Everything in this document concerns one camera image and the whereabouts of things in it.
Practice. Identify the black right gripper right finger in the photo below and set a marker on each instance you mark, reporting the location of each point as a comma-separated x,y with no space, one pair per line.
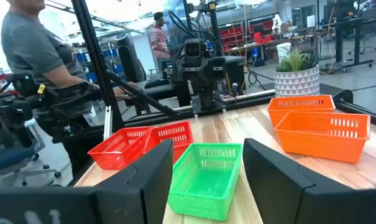
299,199

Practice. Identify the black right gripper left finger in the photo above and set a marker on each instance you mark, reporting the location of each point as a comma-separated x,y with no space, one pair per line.
82,205

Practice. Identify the red plastic basket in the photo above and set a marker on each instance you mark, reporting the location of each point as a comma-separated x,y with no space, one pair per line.
119,152
175,137

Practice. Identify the green plastic basket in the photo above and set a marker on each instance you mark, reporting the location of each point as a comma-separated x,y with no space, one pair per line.
203,186

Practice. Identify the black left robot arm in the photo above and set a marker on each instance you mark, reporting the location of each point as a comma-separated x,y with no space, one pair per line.
206,96

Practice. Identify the red storage bin shelf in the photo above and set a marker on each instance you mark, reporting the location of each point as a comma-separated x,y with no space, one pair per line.
246,32

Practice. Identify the person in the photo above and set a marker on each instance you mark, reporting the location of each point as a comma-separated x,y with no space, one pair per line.
35,53
159,40

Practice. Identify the orange plastic basket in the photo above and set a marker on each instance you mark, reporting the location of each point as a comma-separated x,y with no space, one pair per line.
324,143
287,113

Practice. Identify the black cylindrical tower fan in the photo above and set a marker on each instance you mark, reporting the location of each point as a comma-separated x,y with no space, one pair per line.
130,59

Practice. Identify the white cylinder bin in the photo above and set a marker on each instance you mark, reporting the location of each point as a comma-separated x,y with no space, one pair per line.
283,51

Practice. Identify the blue office chair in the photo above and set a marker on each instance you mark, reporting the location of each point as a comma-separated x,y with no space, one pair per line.
10,158

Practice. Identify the white patterned pot with plant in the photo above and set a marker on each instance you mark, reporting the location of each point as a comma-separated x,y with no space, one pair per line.
296,81

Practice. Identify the black standing desk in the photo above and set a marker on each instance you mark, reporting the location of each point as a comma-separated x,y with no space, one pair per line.
349,37

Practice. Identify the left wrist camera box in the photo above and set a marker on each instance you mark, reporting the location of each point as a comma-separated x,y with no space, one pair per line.
193,48

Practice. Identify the black table frame rail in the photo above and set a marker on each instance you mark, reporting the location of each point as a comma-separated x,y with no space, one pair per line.
361,112
163,116

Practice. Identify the black frame post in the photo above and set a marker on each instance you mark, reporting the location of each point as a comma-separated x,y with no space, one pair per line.
96,62

